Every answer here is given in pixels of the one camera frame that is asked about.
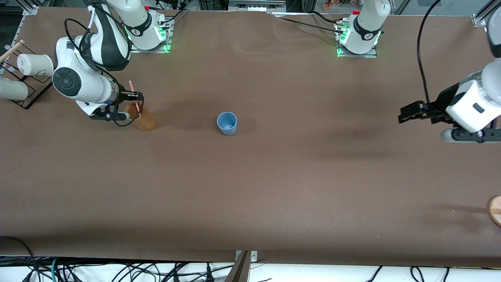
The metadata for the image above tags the pink chopstick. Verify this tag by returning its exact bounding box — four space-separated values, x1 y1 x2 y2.
129 81 142 116

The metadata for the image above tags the blue cup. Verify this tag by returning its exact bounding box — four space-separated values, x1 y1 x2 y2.
217 112 238 136

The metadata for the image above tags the brown bamboo cup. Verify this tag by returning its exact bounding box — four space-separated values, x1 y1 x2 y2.
124 101 157 132

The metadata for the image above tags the white cup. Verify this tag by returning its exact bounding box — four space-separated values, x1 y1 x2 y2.
0 78 29 101
17 54 54 78

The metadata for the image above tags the round wooden board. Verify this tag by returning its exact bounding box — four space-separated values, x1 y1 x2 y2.
487 195 501 228

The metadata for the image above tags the wooden stick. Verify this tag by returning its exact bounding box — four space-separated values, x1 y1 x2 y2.
0 40 25 63

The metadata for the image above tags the grey equipment box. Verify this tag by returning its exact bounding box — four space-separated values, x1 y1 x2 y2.
228 0 287 11

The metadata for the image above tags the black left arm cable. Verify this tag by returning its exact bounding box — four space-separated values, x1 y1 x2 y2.
417 0 443 106

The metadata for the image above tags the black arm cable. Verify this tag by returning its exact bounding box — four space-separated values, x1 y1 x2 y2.
417 0 443 106
64 4 135 128

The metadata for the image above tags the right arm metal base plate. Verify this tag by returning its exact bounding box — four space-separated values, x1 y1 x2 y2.
130 18 173 53

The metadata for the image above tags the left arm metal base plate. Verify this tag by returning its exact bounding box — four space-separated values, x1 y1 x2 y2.
336 22 378 58

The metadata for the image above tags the black wire rack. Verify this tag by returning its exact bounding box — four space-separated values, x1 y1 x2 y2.
0 35 54 110

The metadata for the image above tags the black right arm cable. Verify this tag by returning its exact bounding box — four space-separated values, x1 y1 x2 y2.
64 4 135 128

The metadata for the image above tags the black cable on table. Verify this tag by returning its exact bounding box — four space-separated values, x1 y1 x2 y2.
274 16 345 34
311 11 343 25

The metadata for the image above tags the black curved floor cable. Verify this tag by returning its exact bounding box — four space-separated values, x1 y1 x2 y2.
0 236 40 282

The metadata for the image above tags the dark camera stand pole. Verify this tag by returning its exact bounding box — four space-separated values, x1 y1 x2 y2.
224 251 249 282

